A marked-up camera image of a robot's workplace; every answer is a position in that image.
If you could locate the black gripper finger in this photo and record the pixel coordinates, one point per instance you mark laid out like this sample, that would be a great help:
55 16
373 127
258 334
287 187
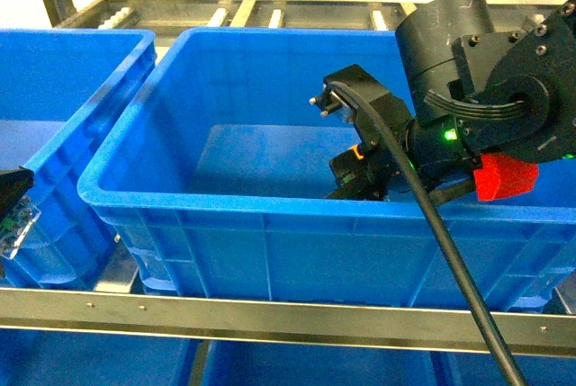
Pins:
15 184

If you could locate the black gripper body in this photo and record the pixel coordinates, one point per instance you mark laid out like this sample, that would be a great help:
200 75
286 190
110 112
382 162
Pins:
368 171

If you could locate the red mushroom push button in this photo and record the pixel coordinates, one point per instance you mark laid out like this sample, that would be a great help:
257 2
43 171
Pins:
16 225

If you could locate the red block on arm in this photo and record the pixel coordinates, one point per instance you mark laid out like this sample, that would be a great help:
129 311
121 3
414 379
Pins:
501 177

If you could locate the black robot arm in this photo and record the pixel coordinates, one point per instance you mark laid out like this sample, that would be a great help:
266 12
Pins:
512 93

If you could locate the large blue centre bin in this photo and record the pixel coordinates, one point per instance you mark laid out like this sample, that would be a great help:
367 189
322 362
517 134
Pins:
270 242

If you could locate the metal roller rack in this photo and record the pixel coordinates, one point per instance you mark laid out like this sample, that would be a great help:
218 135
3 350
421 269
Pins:
336 324

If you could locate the blue lower left bin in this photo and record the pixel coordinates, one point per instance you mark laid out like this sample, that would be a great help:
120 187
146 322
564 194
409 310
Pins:
32 357

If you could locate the blue lower right bin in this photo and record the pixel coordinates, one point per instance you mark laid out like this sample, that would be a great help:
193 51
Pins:
480 369

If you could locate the blue lower centre bin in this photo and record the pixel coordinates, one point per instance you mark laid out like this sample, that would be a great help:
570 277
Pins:
246 363

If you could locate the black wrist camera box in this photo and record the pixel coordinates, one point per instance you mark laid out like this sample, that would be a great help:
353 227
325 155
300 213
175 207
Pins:
352 94

